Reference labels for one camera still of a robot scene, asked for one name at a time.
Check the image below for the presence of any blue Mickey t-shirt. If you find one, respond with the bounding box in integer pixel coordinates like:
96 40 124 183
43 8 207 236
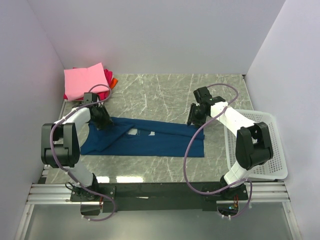
80 117 198 157

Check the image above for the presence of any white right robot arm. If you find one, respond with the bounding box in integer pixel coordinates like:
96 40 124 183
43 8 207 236
183 86 274 200

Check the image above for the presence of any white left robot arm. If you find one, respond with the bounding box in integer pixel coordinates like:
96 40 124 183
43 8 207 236
41 92 113 201

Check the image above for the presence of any folded orange t-shirt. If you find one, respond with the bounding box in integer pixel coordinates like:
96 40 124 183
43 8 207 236
108 77 118 89

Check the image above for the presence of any folded light pink t-shirt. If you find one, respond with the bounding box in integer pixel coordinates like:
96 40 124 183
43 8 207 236
64 62 109 101

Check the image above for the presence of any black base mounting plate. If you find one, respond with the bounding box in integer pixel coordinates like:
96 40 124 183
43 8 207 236
70 182 249 216

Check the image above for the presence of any white plastic laundry basket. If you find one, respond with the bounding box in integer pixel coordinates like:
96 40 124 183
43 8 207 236
224 109 288 181

